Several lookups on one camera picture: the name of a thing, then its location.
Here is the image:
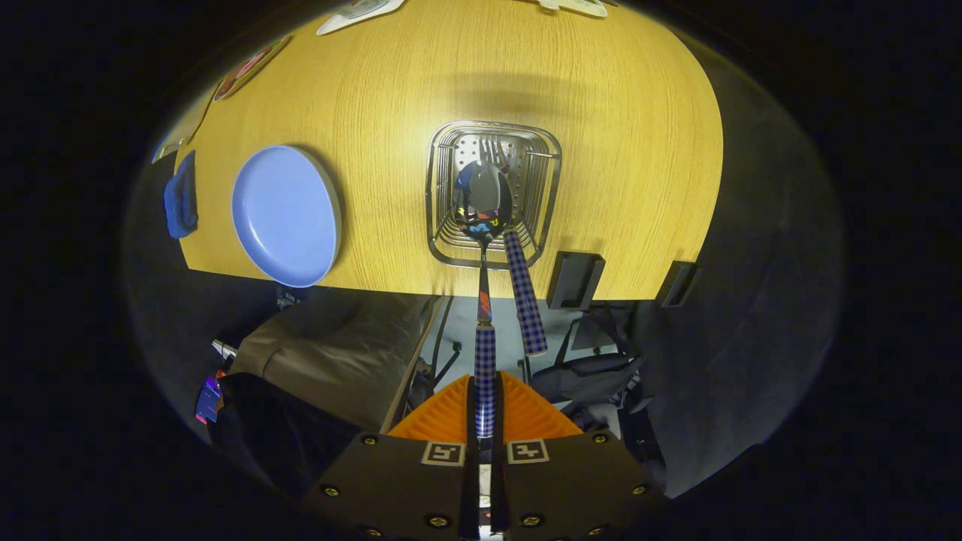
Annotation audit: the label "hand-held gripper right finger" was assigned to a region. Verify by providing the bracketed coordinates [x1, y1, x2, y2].
[492, 372, 666, 541]

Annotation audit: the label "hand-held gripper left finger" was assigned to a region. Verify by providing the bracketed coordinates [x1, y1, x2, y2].
[303, 373, 482, 541]

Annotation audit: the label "fork with blue checked handle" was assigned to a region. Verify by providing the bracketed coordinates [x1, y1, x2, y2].
[496, 162, 549, 355]

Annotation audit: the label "spoon with blue checked handle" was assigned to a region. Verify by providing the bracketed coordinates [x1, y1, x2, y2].
[452, 160, 514, 439]

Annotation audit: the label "person's beige trouser leg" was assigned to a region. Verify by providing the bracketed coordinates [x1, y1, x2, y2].
[229, 293, 444, 433]

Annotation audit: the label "black table clamp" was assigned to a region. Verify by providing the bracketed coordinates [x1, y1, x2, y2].
[546, 252, 606, 310]
[658, 261, 700, 309]

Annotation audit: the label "glowing colourful screen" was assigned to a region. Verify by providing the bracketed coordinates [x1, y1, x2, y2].
[195, 376, 224, 426]

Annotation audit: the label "black backdrop cloth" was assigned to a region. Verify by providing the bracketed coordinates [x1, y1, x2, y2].
[624, 45, 846, 497]

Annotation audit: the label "blue round plate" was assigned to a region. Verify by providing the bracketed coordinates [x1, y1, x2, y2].
[231, 145, 343, 289]

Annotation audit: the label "blue folded cloth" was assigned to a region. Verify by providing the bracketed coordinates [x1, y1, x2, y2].
[164, 150, 199, 240]

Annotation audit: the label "white toaster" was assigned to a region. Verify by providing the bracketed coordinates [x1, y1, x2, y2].
[153, 90, 215, 164]

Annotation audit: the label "plate of mixed food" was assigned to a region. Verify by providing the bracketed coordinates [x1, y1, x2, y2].
[213, 36, 290, 102]

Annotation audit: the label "white square coaster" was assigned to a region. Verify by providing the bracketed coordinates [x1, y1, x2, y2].
[316, 0, 407, 36]

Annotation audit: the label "white divided dish of beans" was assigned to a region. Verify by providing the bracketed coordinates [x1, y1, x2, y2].
[537, 0, 608, 18]

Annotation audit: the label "dark floor cables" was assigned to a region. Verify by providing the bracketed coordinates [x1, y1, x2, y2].
[428, 297, 463, 391]

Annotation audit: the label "metal wire basket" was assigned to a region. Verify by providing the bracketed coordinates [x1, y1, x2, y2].
[425, 120, 563, 270]

